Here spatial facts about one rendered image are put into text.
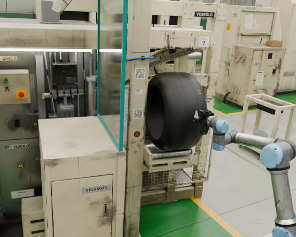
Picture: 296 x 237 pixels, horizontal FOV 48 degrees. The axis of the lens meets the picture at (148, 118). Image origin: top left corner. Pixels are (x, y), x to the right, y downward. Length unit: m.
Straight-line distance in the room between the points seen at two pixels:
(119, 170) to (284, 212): 0.87
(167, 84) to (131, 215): 1.10
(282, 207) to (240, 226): 1.60
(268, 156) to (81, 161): 0.94
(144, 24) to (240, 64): 4.83
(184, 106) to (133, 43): 0.55
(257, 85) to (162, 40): 4.64
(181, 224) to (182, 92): 1.47
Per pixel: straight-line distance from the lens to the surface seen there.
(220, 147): 2.05
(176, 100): 2.25
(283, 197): 1.85
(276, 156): 1.76
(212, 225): 3.36
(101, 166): 1.67
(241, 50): 6.90
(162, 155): 2.47
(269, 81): 7.27
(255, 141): 2.01
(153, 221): 3.30
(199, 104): 2.32
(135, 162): 2.51
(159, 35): 2.56
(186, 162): 2.57
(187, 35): 2.66
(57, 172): 1.64
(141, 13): 2.22
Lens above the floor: 1.99
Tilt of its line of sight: 20 degrees down
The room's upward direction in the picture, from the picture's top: 4 degrees clockwise
